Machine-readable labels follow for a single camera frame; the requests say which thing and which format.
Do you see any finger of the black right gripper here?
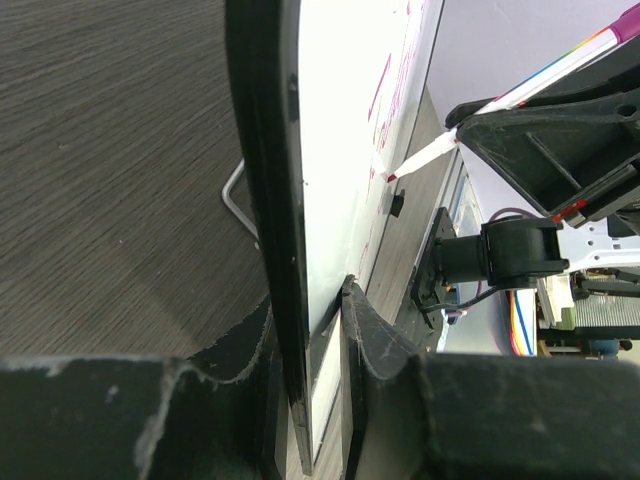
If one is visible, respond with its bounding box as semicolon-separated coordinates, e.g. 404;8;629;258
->
445;39;639;228

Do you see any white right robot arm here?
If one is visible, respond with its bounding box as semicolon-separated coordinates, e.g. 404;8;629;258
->
412;39;639;315

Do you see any white marker purple cap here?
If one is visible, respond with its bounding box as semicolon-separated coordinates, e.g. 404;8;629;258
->
386;4;639;183

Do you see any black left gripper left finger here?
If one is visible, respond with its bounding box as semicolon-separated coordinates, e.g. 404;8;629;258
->
1;301;288;479

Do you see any white whiteboard black frame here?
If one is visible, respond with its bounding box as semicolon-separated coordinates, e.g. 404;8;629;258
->
225;1;444;475

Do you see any metal whiteboard stand wire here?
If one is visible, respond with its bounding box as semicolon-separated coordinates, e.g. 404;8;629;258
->
221;158;261;250

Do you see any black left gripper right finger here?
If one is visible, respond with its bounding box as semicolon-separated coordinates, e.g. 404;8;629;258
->
341;277;639;479

